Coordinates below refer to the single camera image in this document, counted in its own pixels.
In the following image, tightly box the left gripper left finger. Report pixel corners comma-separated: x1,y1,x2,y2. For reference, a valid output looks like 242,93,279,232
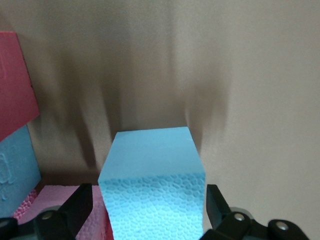
0,183,94,240

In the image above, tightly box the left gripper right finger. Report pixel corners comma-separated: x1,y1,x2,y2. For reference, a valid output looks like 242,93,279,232
201,184,311,240

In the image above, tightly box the pink foam cube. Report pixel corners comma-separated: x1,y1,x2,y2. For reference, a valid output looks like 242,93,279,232
11,184,112,240

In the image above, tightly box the light blue foam cube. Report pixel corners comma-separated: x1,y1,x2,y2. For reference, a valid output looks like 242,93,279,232
97,126,208,240
0,124,43,221

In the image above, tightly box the rose red foam cube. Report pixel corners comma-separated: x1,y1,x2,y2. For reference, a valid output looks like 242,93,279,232
0,31,41,142

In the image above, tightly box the brown table mat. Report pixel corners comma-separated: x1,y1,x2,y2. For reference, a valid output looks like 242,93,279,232
0,0,320,240

